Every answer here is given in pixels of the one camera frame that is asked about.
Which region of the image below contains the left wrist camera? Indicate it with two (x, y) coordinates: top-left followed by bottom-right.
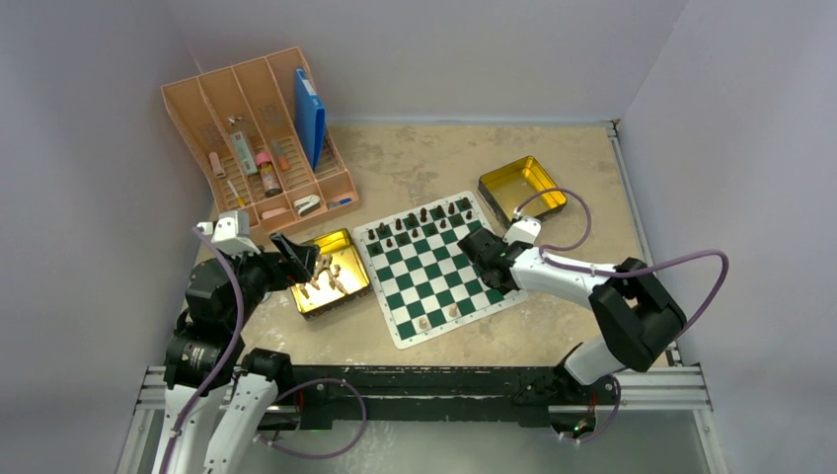
(196, 210), (261, 257)

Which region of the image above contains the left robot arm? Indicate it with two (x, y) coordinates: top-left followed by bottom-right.
(153, 226), (321, 473)

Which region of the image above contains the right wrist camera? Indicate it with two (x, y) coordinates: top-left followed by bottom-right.
(502, 215), (542, 245)

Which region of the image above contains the pink cap bottle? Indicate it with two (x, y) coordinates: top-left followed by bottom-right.
(255, 151), (282, 198)

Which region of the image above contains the blue folder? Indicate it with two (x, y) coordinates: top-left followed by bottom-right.
(294, 68), (326, 171)

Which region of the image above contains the pink desk organizer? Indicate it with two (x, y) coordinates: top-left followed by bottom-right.
(161, 46), (360, 242)

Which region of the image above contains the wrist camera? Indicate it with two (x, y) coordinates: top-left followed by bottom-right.
(502, 215), (542, 245)
(196, 210), (261, 257)

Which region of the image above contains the pink eraser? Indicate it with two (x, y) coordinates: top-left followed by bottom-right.
(207, 151), (226, 179)

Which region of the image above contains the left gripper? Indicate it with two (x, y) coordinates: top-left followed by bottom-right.
(217, 230), (317, 329)

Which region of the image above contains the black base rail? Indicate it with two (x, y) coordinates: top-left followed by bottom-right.
(140, 364), (711, 434)

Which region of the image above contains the gold tin with pieces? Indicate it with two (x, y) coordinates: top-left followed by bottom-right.
(291, 228), (372, 320)

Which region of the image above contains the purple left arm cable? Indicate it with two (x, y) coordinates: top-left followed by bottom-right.
(156, 225), (369, 474)

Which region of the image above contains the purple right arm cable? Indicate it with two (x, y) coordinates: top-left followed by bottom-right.
(512, 188), (731, 446)

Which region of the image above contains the empty gold tin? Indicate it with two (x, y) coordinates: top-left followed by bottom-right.
(478, 156), (568, 229)

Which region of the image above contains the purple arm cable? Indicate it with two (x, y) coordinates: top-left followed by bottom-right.
(512, 188), (731, 446)
(156, 225), (369, 474)

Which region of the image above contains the green white chess board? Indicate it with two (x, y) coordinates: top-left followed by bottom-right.
(351, 191), (528, 350)

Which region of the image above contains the white stapler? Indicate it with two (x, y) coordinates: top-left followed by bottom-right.
(293, 194), (322, 217)

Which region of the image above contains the grey green box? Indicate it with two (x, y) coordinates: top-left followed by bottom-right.
(230, 131), (259, 176)

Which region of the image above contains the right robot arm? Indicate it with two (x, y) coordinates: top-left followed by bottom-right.
(458, 228), (687, 402)

